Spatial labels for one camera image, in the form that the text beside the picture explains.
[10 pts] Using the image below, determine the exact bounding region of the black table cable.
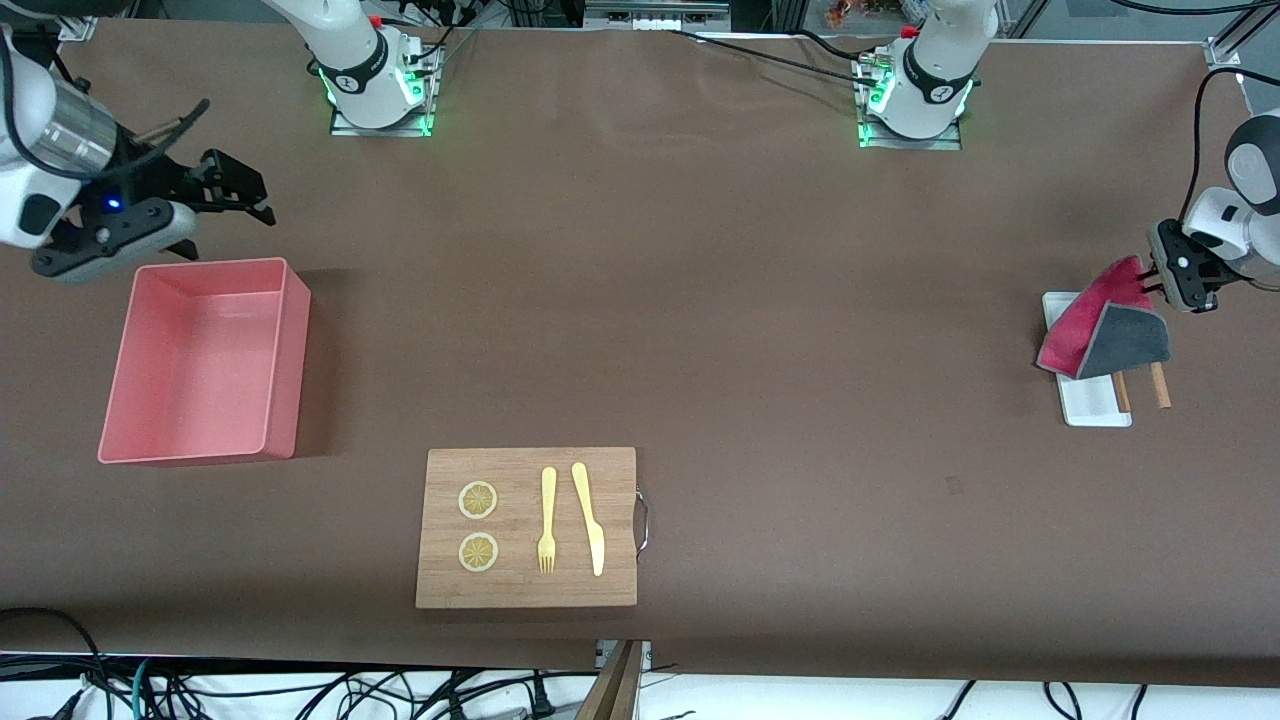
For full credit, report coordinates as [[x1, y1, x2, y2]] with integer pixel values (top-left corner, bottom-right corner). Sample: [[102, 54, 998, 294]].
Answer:
[[660, 28, 876, 86]]

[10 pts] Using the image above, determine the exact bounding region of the pink and grey cloth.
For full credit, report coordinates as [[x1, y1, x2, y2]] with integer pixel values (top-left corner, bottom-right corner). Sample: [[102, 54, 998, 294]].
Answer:
[[1036, 256, 1172, 382]]

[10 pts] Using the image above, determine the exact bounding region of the black looped cable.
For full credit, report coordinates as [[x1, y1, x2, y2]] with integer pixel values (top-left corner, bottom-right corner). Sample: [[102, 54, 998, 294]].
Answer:
[[0, 606, 109, 720]]

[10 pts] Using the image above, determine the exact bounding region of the pink plastic bin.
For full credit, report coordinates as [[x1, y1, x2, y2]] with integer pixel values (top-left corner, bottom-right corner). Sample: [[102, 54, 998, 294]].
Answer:
[[97, 257, 312, 468]]

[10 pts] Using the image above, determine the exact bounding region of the white rack with wooden rods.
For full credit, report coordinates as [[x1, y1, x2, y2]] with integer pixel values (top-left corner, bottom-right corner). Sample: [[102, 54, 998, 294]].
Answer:
[[1042, 291, 1173, 429]]

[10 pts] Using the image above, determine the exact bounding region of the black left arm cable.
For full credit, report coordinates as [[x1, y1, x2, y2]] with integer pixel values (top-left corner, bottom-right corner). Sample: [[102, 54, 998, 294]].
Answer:
[[1186, 66, 1280, 216]]

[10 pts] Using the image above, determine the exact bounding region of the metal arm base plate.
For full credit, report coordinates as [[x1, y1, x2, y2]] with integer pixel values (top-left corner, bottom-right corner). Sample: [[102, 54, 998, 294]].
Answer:
[[330, 100, 438, 138], [857, 120, 964, 152]]

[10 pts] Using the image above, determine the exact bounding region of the wooden cutting board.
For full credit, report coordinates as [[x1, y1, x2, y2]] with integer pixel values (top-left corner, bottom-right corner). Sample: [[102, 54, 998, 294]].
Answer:
[[415, 447, 653, 610]]

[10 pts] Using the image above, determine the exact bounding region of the yellow plastic fork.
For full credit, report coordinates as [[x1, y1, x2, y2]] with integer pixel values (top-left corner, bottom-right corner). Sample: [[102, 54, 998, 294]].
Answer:
[[537, 466, 558, 575]]

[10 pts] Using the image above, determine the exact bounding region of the white side table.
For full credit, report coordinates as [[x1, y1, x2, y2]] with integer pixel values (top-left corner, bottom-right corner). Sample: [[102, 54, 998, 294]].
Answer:
[[0, 652, 1280, 720]]

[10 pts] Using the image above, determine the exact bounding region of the yellow plastic knife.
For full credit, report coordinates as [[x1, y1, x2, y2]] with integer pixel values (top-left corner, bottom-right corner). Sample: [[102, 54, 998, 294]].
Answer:
[[571, 461, 606, 578]]

